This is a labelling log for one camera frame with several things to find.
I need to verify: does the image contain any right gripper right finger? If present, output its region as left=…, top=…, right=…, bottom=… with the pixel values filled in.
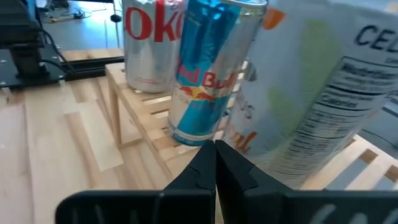
left=215, top=139, right=398, bottom=224

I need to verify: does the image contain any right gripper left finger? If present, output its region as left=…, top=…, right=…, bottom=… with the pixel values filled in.
left=55, top=139, right=217, bottom=224

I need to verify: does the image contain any blue silver Red Bull can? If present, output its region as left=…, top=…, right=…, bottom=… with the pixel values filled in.
left=167, top=0, right=268, bottom=147

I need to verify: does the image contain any silver Diet Coke can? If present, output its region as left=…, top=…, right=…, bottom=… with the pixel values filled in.
left=121, top=0, right=187, bottom=94

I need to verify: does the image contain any slatted wooden shelf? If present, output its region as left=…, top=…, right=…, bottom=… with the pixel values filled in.
left=104, top=60, right=398, bottom=191

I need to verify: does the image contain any black metal table frame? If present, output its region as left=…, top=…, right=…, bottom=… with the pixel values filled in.
left=60, top=55, right=126, bottom=82

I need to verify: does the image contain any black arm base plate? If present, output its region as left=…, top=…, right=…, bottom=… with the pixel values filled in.
left=0, top=46, right=68, bottom=90

